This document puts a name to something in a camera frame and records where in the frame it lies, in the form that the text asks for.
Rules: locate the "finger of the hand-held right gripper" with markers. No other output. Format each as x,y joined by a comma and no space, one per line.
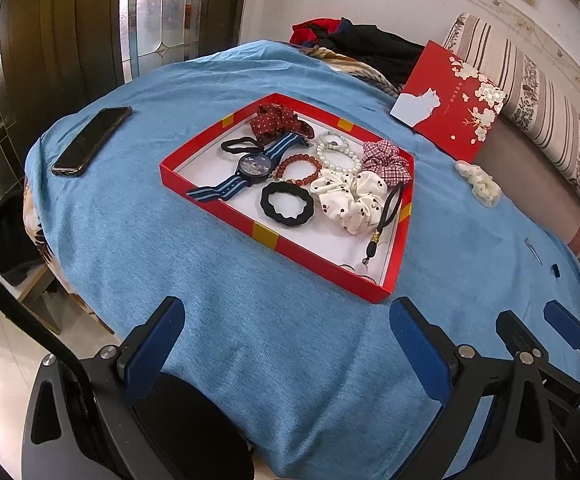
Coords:
520,332
565,320

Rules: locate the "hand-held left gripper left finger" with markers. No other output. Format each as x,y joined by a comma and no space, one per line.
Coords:
154,355

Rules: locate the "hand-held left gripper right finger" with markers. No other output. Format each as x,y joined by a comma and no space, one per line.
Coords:
417,355

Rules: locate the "red cardboard tray box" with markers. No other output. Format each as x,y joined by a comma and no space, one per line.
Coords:
320,266

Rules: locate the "small black clip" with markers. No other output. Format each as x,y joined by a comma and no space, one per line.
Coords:
555,271

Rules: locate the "silver hair pin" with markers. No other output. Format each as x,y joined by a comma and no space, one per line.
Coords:
532,250

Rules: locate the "blue cloth cover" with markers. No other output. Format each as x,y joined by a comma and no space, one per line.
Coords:
270,335

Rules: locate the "wooden stool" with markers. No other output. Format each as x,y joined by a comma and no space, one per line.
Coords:
39,285

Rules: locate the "white cherry print scrunchie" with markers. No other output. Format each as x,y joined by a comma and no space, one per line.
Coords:
350,197

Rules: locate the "dark cloth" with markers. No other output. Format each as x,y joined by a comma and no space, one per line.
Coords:
9,240

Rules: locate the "pink checked scrunchie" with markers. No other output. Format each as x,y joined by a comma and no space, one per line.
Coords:
387,160

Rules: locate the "striped sofa cushion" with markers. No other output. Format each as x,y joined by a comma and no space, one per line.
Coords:
545,105

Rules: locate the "black smartphone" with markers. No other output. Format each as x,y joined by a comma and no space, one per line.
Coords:
92,140

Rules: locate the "red flowered box lid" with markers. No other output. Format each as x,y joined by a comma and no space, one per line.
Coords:
450,105

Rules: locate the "dark red dotted scrunchie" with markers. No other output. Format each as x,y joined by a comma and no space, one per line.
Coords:
275,120

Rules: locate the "pile of dark clothes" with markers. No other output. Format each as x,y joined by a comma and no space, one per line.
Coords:
370,45

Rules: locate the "leaded glass door panel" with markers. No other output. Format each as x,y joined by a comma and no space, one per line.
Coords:
159,15

